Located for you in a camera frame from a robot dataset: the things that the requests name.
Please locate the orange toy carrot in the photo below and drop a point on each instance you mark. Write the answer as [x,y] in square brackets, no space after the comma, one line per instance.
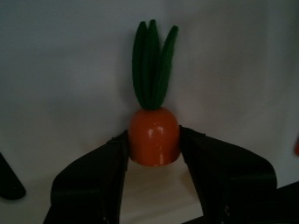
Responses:
[154,137]

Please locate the black rounded object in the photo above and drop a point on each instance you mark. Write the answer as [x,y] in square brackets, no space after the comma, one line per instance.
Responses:
[9,182]

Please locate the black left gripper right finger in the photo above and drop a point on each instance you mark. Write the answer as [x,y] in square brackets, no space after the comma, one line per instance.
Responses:
[230,175]

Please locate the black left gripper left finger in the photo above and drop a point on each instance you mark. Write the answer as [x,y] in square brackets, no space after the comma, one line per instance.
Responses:
[90,180]

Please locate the small orange toy piece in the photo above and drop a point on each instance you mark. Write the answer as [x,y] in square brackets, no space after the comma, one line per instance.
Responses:
[297,147]

